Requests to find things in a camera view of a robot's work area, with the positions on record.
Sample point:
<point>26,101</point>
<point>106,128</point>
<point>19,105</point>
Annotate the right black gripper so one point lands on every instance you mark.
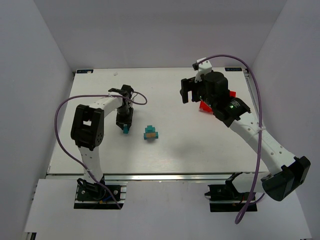
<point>191,88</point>

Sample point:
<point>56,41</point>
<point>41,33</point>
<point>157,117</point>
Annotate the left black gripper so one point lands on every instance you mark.
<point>124,120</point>

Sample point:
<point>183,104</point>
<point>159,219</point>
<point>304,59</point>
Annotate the teal triangular wood block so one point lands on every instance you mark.
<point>125,129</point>

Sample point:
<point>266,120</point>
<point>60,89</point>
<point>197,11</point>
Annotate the red plastic bin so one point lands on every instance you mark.
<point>203,107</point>

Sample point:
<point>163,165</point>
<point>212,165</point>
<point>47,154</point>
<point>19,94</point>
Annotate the teal arch wood block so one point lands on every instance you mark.
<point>156,136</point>

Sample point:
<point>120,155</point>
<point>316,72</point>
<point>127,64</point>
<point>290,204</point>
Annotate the teal rectangular wood block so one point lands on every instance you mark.
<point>152,132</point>

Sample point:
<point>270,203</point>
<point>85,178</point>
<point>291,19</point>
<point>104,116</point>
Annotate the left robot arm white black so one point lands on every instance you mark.
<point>89,124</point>

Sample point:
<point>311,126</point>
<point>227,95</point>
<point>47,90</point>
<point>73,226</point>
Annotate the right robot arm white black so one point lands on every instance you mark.
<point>286,171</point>

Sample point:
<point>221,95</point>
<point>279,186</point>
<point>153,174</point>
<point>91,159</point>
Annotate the right blue corner label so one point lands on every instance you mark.
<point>233,69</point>

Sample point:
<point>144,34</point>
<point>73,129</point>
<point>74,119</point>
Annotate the blue corner label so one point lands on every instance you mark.
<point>233,69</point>
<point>84,71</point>

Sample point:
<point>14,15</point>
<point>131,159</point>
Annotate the left blue corner label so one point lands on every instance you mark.
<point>84,71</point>

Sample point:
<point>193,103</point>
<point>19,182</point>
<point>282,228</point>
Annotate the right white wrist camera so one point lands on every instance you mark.
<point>203,67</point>

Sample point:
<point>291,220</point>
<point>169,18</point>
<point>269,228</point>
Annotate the aluminium table front rail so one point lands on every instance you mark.
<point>204,177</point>

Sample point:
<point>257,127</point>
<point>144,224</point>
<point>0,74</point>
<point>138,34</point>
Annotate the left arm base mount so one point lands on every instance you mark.
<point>92,196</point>

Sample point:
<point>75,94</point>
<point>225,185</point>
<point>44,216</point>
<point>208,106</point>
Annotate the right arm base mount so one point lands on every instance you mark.
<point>224,198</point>

